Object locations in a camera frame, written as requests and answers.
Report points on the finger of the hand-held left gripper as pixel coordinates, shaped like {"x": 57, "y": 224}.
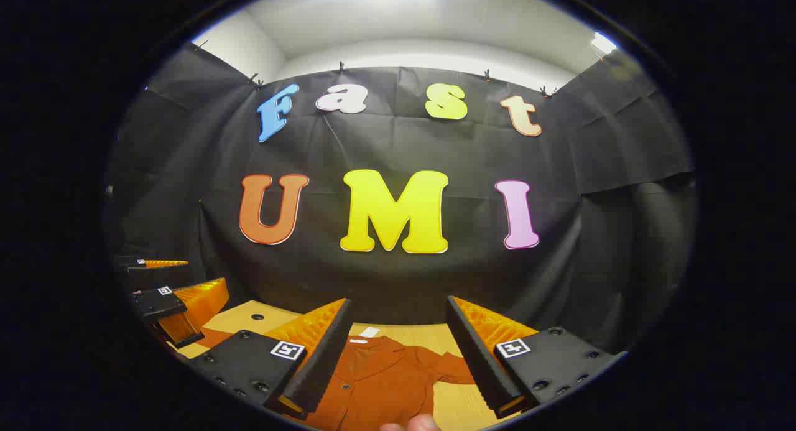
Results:
{"x": 158, "y": 264}
{"x": 158, "y": 303}

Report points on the ceiling light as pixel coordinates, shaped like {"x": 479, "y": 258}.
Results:
{"x": 603, "y": 43}

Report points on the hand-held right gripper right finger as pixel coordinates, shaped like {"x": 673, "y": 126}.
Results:
{"x": 479, "y": 356}

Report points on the orange knitted shirt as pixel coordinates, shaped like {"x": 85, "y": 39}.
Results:
{"x": 379, "y": 381}

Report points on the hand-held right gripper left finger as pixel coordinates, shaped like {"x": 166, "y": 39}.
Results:
{"x": 323, "y": 362}

